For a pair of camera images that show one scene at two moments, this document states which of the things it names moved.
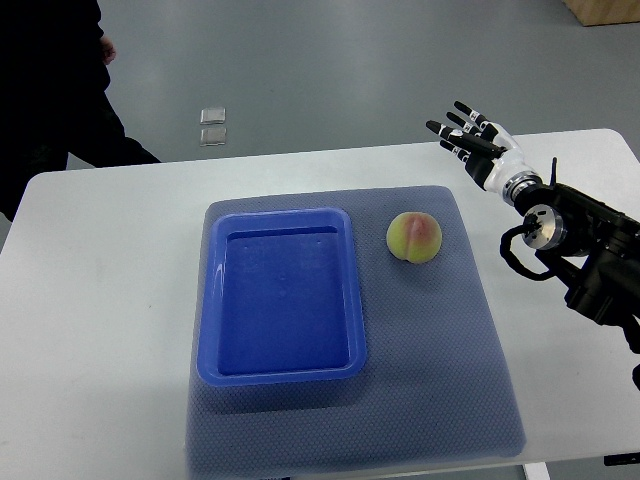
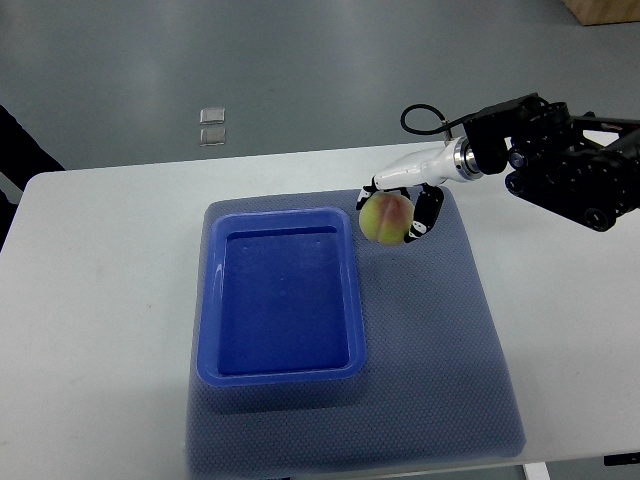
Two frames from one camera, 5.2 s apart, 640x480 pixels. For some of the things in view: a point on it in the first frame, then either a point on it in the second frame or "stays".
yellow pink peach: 414,236 to 386,218
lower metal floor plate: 213,137 stays
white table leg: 536,471 stays
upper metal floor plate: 212,116 stays
